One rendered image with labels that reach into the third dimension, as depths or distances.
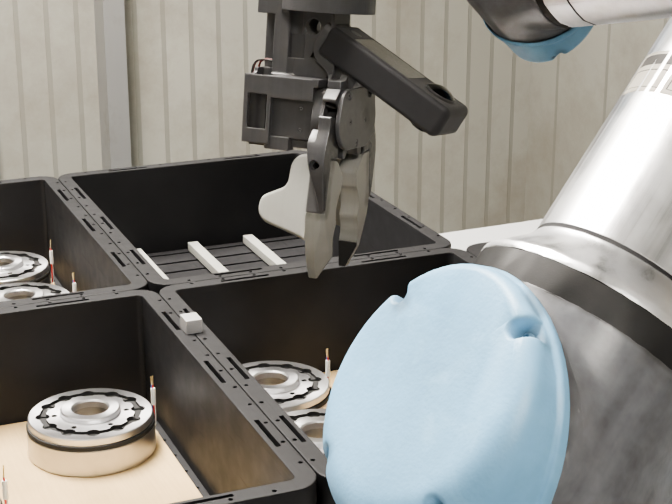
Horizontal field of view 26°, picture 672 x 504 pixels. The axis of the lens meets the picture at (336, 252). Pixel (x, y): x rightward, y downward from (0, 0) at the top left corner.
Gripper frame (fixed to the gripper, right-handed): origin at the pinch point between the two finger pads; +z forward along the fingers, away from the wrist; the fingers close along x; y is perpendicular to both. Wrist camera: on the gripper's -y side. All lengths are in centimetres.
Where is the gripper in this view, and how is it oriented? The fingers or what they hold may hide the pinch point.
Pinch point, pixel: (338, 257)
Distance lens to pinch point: 113.1
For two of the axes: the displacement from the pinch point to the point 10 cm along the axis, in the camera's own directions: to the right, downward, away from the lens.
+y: -9.2, -1.3, 3.7
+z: -0.6, 9.8, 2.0
